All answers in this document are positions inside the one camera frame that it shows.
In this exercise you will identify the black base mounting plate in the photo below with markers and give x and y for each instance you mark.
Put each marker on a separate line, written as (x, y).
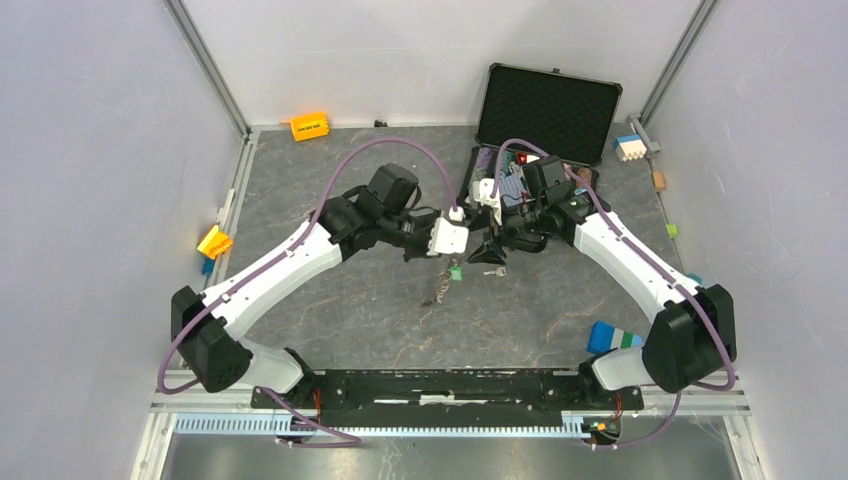
(522, 397)

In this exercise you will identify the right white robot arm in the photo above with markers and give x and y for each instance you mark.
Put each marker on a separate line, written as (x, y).
(692, 337)

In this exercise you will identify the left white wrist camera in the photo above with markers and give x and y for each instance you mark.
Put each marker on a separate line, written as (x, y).
(449, 235)

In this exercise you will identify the black poker chip case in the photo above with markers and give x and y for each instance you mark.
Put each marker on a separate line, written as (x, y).
(564, 115)

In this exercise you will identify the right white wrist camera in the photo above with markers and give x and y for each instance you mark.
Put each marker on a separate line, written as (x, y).
(485, 193)

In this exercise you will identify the tan wooden cube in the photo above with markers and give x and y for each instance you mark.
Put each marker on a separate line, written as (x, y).
(659, 181)

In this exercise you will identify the teal cube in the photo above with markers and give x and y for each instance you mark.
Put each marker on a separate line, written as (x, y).
(696, 280)

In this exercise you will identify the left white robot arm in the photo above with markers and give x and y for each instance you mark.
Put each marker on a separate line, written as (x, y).
(208, 328)

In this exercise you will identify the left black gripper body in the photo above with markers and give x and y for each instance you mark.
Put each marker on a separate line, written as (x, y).
(414, 232)

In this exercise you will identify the blue green white block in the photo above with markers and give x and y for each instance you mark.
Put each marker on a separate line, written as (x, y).
(604, 337)

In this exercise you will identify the white cable duct rail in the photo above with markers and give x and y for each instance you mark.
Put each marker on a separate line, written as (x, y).
(284, 425)

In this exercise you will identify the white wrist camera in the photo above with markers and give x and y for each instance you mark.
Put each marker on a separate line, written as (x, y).
(485, 193)
(449, 235)

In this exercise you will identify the metal keyring with tags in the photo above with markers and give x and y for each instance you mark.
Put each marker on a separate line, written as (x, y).
(452, 273)

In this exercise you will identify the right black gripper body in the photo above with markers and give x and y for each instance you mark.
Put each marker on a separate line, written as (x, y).
(514, 225)

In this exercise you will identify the white blue toy block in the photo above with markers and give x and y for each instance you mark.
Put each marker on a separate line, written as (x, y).
(630, 147)

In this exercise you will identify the yellow orange toy block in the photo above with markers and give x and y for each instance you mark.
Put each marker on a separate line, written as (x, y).
(214, 243)

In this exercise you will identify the blue playing card deck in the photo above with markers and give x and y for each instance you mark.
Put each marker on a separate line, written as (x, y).
(512, 190)

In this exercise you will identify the small silver key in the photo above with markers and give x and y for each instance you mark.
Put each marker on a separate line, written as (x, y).
(498, 272)

